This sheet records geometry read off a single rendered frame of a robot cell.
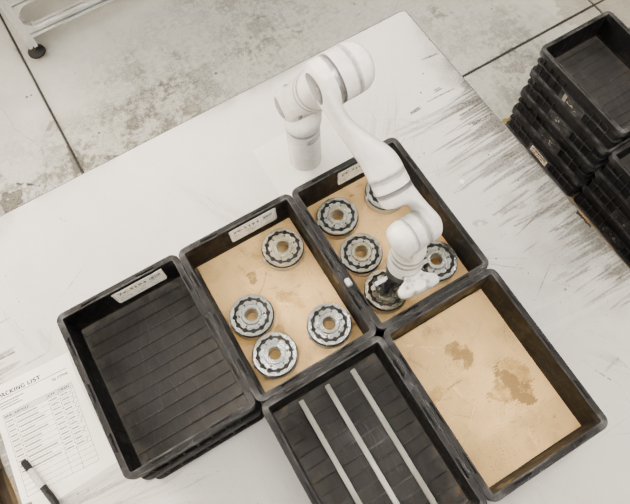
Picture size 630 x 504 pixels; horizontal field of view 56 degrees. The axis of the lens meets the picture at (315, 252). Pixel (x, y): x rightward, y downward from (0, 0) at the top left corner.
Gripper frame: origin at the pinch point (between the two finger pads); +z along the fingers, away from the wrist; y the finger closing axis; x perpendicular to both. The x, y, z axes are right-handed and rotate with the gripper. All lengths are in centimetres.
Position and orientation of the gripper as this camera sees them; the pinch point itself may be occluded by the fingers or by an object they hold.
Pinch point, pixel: (397, 284)
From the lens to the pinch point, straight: 141.0
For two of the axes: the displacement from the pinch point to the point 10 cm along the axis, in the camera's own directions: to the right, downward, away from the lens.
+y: -9.1, 4.0, -1.3
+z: 0.3, 3.7, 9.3
